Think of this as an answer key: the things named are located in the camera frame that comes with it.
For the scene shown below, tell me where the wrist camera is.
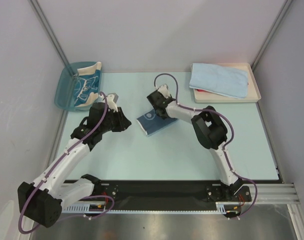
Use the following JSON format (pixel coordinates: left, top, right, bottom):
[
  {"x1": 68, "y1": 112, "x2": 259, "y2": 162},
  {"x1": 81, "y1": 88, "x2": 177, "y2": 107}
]
[
  {"x1": 99, "y1": 93, "x2": 118, "y2": 112},
  {"x1": 157, "y1": 84, "x2": 171, "y2": 99}
]

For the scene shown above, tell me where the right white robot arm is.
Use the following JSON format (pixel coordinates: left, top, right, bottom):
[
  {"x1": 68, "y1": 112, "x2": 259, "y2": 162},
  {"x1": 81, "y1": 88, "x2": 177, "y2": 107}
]
[{"x1": 147, "y1": 90, "x2": 243, "y2": 201}]

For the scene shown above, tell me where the corner aluminium post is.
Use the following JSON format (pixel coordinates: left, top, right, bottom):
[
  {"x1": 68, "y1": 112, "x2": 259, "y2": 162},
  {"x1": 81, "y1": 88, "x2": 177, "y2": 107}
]
[
  {"x1": 28, "y1": 0, "x2": 69, "y2": 66},
  {"x1": 251, "y1": 0, "x2": 295, "y2": 72}
]

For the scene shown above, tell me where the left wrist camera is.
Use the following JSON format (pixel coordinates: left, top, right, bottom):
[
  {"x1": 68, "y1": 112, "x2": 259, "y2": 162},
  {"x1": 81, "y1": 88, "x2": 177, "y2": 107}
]
[{"x1": 99, "y1": 93, "x2": 118, "y2": 112}]

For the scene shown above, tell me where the left corner aluminium post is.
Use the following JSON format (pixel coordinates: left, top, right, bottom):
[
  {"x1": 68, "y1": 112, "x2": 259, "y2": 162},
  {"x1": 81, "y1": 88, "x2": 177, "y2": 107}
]
[{"x1": 28, "y1": 0, "x2": 69, "y2": 66}]

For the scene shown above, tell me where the dark blue cream-edged towel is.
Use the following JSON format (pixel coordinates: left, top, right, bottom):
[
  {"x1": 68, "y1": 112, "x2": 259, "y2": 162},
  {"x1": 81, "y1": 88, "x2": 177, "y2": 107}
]
[{"x1": 136, "y1": 109, "x2": 178, "y2": 137}]

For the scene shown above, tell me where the white slotted cable duct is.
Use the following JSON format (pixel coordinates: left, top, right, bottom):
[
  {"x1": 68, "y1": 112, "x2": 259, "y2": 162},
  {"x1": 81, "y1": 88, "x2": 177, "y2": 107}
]
[{"x1": 59, "y1": 201, "x2": 257, "y2": 215}]

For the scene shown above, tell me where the right corner aluminium post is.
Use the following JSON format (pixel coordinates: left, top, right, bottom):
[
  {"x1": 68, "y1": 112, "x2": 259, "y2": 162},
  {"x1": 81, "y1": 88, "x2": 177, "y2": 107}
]
[{"x1": 251, "y1": 0, "x2": 295, "y2": 72}]

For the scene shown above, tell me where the teal plastic bin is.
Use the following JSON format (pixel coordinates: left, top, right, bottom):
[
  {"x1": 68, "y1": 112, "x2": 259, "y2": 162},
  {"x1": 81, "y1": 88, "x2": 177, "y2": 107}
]
[{"x1": 54, "y1": 61, "x2": 102, "y2": 112}]

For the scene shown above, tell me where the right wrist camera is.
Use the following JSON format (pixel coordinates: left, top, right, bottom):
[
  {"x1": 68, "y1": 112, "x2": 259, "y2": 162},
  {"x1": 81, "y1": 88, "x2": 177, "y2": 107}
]
[{"x1": 157, "y1": 84, "x2": 171, "y2": 99}]

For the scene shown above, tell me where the teal cream cartoon towel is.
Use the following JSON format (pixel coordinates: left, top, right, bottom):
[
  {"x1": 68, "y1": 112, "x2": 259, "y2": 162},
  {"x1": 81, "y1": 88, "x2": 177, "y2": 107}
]
[{"x1": 73, "y1": 62, "x2": 102, "y2": 109}]

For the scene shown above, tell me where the light blue towel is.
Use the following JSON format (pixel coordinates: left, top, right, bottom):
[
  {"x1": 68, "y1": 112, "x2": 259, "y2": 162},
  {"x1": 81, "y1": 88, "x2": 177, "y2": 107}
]
[{"x1": 189, "y1": 63, "x2": 248, "y2": 99}]

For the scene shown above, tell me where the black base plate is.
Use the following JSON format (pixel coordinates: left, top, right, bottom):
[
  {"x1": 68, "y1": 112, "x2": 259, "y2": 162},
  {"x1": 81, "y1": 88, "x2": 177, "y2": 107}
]
[{"x1": 91, "y1": 180, "x2": 253, "y2": 205}]

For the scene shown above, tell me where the cream plastic tray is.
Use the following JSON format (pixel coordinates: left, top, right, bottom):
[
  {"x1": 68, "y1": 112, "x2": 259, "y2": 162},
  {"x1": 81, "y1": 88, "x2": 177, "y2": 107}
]
[{"x1": 193, "y1": 63, "x2": 261, "y2": 103}]

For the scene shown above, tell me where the aluminium frame rail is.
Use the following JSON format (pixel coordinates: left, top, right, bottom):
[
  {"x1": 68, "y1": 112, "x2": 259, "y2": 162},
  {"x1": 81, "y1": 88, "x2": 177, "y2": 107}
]
[{"x1": 255, "y1": 183, "x2": 300, "y2": 205}]

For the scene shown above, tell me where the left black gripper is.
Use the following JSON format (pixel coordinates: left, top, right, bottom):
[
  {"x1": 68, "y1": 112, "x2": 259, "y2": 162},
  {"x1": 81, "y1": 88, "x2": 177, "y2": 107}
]
[{"x1": 100, "y1": 107, "x2": 131, "y2": 134}]

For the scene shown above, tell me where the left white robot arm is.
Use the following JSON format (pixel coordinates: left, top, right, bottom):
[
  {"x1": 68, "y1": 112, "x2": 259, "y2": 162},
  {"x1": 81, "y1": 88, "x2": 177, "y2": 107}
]
[{"x1": 17, "y1": 102, "x2": 131, "y2": 234}]

